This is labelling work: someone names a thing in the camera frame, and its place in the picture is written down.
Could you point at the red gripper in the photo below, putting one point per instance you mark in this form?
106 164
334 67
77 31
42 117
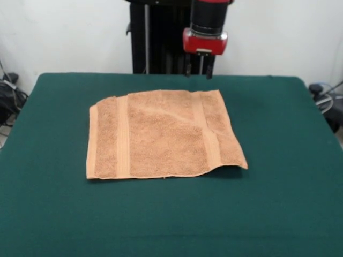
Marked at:
205 44

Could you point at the tan terry towel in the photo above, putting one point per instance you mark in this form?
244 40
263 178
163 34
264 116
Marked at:
160 139

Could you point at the dark green table cloth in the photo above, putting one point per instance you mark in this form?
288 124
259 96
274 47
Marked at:
254 200

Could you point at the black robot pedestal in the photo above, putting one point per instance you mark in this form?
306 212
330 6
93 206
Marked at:
160 40

